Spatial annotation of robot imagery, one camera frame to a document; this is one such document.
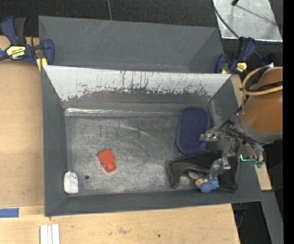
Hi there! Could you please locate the blue toy figure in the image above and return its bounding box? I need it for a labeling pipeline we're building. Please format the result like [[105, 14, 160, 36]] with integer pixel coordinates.
[[194, 176, 220, 194]]

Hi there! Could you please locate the black folded pouch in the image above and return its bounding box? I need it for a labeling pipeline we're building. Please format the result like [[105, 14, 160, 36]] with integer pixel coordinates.
[[167, 150, 239, 191]]

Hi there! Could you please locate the white crumpled packet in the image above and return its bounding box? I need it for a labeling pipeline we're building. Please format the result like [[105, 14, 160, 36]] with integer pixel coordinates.
[[63, 171, 79, 194]]

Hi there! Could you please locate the blue oval sponge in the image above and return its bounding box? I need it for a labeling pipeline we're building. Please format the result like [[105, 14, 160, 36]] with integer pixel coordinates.
[[175, 107, 211, 156]]

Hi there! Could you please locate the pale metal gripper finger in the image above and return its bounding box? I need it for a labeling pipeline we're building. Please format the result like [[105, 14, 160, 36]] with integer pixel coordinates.
[[208, 158, 232, 180], [199, 127, 225, 143]]

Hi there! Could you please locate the grey metal bin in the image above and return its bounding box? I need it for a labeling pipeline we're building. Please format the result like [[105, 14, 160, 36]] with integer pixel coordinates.
[[38, 15, 265, 217]]

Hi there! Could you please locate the orange plastic block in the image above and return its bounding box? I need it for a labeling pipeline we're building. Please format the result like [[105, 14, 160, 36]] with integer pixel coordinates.
[[97, 148, 117, 173]]

